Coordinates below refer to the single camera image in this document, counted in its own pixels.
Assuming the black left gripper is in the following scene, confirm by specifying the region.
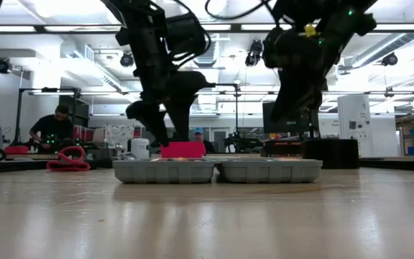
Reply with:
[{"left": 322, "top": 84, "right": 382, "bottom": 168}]
[{"left": 125, "top": 21, "right": 218, "bottom": 147}]

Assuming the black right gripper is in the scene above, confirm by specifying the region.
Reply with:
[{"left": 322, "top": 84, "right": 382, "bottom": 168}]
[{"left": 270, "top": 30, "right": 334, "bottom": 123}]

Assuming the grey plastic tool case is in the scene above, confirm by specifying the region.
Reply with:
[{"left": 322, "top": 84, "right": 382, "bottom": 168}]
[{"left": 112, "top": 157, "right": 323, "bottom": 185}]

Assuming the black computer monitor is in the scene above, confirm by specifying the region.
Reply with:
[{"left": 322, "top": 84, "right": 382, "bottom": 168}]
[{"left": 262, "top": 100, "right": 320, "bottom": 140}]

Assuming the red plastic bin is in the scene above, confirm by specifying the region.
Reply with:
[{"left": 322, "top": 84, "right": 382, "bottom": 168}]
[{"left": 160, "top": 141, "right": 207, "bottom": 160}]

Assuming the person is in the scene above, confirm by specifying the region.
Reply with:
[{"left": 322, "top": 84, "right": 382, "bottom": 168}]
[
  {"left": 29, "top": 104, "right": 75, "bottom": 150},
  {"left": 191, "top": 126, "right": 216, "bottom": 155}
]

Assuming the white canister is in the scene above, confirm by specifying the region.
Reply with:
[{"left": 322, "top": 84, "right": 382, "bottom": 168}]
[{"left": 127, "top": 137, "right": 151, "bottom": 160}]

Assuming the yellow tag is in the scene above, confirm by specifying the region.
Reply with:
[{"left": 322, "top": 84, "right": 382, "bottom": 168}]
[{"left": 303, "top": 23, "right": 318, "bottom": 38}]

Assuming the black box on table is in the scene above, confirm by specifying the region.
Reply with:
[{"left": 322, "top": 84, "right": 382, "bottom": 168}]
[{"left": 302, "top": 139, "right": 360, "bottom": 170}]

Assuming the red storage crate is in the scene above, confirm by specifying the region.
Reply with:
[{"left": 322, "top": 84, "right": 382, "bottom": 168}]
[{"left": 72, "top": 125, "right": 95, "bottom": 143}]

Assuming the red flat object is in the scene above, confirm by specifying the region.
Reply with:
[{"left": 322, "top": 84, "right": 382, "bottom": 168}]
[{"left": 4, "top": 145, "right": 30, "bottom": 155}]

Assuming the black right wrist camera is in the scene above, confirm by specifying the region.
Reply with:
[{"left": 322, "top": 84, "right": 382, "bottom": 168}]
[{"left": 262, "top": 27, "right": 287, "bottom": 70}]

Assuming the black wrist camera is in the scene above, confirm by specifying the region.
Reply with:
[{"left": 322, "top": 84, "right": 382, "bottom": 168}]
[
  {"left": 165, "top": 12, "right": 208, "bottom": 59},
  {"left": 262, "top": 27, "right": 287, "bottom": 70}
]

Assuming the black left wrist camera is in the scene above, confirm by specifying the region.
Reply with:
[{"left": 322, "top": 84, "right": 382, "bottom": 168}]
[{"left": 165, "top": 12, "right": 208, "bottom": 59}]

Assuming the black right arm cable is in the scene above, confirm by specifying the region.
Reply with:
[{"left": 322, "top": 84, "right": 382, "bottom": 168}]
[{"left": 204, "top": 0, "right": 277, "bottom": 22}]

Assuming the black aluminium table frame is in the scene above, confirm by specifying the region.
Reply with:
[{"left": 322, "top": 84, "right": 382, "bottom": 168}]
[{"left": 0, "top": 156, "right": 414, "bottom": 174}]

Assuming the black rig frame with light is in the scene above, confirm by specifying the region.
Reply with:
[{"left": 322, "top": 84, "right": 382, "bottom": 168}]
[{"left": 15, "top": 87, "right": 82, "bottom": 147}]

